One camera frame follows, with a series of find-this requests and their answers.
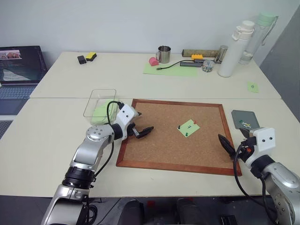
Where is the wood framed cork board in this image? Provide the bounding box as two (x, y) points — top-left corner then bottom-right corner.
(116, 98), (243, 177)

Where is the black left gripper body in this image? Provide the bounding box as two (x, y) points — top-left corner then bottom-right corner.
(127, 122), (141, 139)

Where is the grey square tray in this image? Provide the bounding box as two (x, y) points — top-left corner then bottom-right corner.
(231, 110), (260, 131)

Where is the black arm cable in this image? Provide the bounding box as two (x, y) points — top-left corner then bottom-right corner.
(92, 100), (124, 183)
(232, 138), (278, 223)

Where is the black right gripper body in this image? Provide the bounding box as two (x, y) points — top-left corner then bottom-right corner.
(235, 136), (257, 165)

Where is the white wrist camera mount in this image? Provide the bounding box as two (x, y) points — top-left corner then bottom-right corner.
(115, 104), (138, 141)
(243, 127), (276, 168)

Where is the glass jar of pins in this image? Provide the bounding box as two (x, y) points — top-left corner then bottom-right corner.
(202, 59), (215, 73)

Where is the grey hub with black cable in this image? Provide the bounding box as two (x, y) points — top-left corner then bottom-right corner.
(157, 60), (204, 71)

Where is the large light green sheet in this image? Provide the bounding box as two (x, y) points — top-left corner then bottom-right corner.
(142, 61), (198, 77)

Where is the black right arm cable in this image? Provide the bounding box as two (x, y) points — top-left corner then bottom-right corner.
(232, 138), (278, 223)

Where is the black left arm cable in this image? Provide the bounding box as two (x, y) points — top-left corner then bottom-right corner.
(92, 100), (124, 183)

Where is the open grey laptop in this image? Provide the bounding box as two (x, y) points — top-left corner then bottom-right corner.
(0, 45), (48, 116)

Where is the green sticky note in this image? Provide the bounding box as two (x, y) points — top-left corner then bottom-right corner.
(176, 119), (201, 139)

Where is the black right gripper hidden finger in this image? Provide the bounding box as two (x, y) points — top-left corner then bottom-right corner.
(240, 128), (251, 142)

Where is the clear bottle with green lid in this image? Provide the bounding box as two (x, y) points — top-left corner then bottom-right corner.
(238, 13), (279, 66)

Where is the tall white water bottle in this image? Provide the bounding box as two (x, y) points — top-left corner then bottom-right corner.
(217, 20), (255, 78)

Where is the clear plastic container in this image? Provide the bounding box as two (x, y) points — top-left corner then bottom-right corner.
(82, 88), (123, 126)

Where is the small green marked note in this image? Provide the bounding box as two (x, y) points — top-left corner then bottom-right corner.
(247, 81), (260, 94)

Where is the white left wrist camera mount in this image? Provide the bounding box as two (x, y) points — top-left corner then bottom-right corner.
(115, 104), (138, 141)

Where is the stainless steel mug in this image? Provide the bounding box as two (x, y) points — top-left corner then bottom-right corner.
(155, 45), (172, 64)

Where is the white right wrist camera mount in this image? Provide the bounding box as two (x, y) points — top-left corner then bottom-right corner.
(243, 127), (276, 168)

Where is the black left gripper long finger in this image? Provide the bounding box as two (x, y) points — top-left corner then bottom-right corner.
(136, 126), (155, 140)

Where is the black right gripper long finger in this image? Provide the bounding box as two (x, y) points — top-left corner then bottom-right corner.
(217, 133), (236, 160)

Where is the small metal cylinder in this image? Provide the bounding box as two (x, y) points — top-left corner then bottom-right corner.
(216, 45), (229, 64)

